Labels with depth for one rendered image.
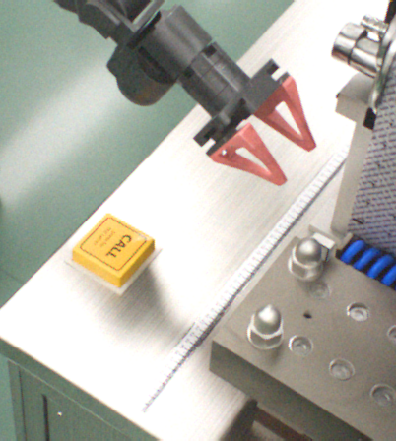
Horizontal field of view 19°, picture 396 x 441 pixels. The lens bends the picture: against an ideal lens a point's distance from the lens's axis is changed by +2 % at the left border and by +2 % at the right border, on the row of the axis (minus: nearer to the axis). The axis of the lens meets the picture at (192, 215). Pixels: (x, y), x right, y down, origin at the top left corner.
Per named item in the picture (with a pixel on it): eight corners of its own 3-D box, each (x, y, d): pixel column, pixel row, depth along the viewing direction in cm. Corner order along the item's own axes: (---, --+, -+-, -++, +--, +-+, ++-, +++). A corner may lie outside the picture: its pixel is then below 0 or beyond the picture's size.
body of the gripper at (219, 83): (203, 152, 121) (152, 101, 120) (255, 95, 126) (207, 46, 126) (231, 127, 115) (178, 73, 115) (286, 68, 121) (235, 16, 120)
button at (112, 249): (107, 222, 139) (107, 210, 138) (155, 250, 137) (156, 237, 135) (71, 261, 136) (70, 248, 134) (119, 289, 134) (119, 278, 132)
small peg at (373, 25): (367, 12, 110) (363, 13, 109) (395, 25, 109) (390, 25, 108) (361, 27, 111) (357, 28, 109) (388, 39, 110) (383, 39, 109)
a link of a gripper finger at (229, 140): (256, 208, 122) (193, 145, 121) (292, 166, 126) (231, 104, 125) (289, 184, 116) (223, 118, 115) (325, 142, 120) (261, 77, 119)
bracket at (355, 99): (325, 202, 143) (371, 11, 119) (372, 226, 141) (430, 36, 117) (304, 227, 141) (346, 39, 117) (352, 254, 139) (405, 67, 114)
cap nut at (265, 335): (258, 313, 117) (263, 287, 113) (290, 332, 116) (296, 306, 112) (238, 338, 115) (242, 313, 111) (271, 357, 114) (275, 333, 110)
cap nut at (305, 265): (298, 247, 122) (303, 220, 119) (329, 264, 121) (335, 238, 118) (280, 270, 120) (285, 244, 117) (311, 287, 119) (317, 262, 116)
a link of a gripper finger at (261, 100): (272, 189, 123) (210, 126, 123) (306, 149, 127) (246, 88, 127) (305, 164, 118) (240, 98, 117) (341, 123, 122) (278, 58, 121)
